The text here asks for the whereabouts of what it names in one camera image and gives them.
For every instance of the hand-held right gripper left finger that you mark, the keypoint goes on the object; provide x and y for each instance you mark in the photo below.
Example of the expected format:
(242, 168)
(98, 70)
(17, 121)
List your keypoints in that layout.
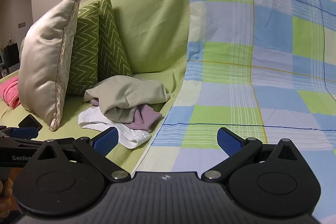
(107, 140)

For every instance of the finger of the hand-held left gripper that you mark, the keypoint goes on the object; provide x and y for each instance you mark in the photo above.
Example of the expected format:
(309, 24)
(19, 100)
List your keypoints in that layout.
(25, 132)
(29, 121)

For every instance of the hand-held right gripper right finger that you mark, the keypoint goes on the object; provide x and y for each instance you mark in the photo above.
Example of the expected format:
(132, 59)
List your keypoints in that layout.
(229, 144)

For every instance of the beige garment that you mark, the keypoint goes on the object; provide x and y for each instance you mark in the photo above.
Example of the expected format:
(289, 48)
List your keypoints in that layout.
(126, 95)

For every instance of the person's left hand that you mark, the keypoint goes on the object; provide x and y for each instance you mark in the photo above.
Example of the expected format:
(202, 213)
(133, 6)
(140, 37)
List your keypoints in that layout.
(5, 196)

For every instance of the white garment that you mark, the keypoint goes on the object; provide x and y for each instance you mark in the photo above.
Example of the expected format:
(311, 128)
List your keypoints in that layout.
(92, 116)

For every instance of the pink cloth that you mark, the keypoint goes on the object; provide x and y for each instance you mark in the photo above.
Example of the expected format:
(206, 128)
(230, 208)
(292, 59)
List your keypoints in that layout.
(9, 92)

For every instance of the purple garment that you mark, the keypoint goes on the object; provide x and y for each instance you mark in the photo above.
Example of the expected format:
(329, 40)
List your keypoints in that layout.
(144, 116)

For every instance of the beige satin pillow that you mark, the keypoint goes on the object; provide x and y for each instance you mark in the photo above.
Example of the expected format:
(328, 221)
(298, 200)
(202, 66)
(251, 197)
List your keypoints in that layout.
(44, 61)

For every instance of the black cabinet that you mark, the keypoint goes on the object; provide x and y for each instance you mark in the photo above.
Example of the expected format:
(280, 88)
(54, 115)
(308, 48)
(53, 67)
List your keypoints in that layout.
(11, 56)

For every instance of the green zigzag pillow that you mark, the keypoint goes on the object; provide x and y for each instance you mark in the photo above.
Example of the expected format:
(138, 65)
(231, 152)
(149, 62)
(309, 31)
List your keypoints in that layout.
(84, 56)
(113, 50)

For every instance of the plaid blue green sheet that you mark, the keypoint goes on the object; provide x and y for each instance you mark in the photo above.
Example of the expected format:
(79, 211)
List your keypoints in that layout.
(236, 29)

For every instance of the green sofa cover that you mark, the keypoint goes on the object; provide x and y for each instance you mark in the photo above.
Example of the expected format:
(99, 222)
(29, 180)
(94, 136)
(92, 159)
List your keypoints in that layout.
(152, 29)

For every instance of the wall switch plate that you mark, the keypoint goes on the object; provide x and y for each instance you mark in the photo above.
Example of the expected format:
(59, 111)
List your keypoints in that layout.
(22, 24)

